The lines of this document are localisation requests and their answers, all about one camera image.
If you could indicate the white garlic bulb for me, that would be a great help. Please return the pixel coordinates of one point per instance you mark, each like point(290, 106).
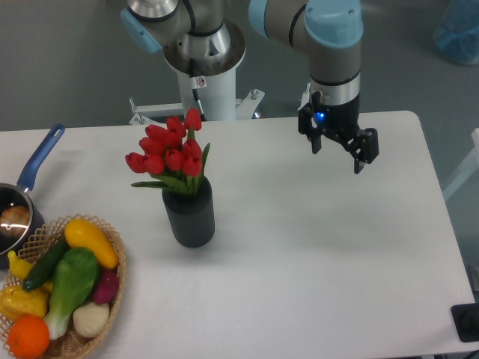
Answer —
point(90, 319)

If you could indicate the yellow bell pepper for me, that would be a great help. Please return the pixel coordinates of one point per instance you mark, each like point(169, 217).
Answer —
point(16, 302)

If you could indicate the red tulip bouquet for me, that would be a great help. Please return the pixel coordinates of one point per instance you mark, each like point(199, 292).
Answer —
point(171, 155)

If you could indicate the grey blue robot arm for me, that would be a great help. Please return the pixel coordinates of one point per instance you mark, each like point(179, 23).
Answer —
point(328, 33)

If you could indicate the purple red onion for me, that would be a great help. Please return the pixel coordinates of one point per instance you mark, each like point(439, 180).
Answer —
point(107, 287)

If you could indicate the blue handled saucepan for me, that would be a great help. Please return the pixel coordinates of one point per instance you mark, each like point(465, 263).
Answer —
point(18, 194)

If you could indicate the green cucumber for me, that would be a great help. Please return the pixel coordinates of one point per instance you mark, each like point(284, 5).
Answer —
point(43, 270)

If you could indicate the brown bread roll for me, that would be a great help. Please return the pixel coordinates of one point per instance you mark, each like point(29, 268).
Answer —
point(15, 221)

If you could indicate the green bok choy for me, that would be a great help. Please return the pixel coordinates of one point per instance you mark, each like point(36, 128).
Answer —
point(73, 280)

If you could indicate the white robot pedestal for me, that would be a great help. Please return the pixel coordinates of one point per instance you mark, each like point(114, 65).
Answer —
point(206, 69)

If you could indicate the black device at edge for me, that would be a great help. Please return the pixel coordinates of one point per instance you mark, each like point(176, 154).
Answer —
point(465, 318)

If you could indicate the dark grey ribbed vase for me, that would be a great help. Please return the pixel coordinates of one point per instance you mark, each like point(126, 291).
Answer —
point(192, 219)

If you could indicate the orange fruit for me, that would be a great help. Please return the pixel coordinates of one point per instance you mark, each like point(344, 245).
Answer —
point(28, 337)

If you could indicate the yellow squash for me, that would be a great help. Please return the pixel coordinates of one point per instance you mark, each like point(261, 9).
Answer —
point(81, 233)

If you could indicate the white frame at right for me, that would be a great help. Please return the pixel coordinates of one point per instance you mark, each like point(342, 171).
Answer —
point(467, 167)

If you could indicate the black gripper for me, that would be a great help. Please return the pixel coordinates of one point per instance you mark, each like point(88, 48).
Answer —
point(338, 123)

